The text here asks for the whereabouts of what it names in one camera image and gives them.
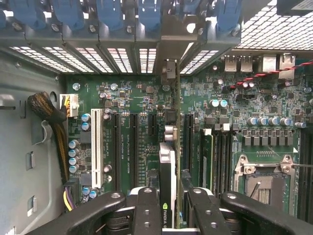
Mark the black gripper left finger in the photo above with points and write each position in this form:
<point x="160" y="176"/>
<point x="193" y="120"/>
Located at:
<point x="149" y="215"/>

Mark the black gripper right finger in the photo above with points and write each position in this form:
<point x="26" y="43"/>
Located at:
<point x="207" y="215"/>

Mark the CPU socket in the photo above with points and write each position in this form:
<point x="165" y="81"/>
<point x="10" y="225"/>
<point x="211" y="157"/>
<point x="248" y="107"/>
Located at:
<point x="264" y="195"/>

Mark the black long expansion slot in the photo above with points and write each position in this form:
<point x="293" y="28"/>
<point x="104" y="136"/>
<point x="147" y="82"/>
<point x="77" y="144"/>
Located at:
<point x="117" y="151"/>
<point x="188" y="142"/>
<point x="134" y="151"/>

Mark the black power connector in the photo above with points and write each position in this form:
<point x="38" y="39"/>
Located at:
<point x="72" y="184"/>

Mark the white PCI expansion slot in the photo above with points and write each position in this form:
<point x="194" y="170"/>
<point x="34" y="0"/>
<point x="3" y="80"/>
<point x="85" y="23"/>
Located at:
<point x="96" y="147"/>

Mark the black short expansion slot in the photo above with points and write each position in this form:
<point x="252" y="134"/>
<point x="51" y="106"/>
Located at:
<point x="152" y="124"/>

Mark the thin metal locking lever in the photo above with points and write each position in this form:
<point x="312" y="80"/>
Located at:
<point x="303" y="166"/>

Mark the green motherboard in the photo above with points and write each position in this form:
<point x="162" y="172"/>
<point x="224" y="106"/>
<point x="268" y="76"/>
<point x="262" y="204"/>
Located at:
<point x="244" y="98"/>

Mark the white power connector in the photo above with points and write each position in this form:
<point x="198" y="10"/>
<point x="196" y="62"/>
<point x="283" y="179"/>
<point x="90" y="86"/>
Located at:
<point x="73" y="102"/>

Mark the open grey PC case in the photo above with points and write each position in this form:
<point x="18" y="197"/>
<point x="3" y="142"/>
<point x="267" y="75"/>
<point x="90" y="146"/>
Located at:
<point x="24" y="137"/>

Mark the silver USB port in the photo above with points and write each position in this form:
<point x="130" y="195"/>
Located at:
<point x="231" y="63"/>
<point x="246" y="63"/>

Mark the perforated metal slot cover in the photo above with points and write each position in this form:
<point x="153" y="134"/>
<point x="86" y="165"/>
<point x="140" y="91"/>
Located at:
<point x="146" y="58"/>
<point x="71" y="58"/>
<point x="203" y="61"/>
<point x="95" y="58"/>
<point x="36" y="56"/>
<point x="119" y="58"/>

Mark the silver ethernet port block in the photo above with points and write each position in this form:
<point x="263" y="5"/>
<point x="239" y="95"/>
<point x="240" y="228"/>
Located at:
<point x="286" y="66"/>

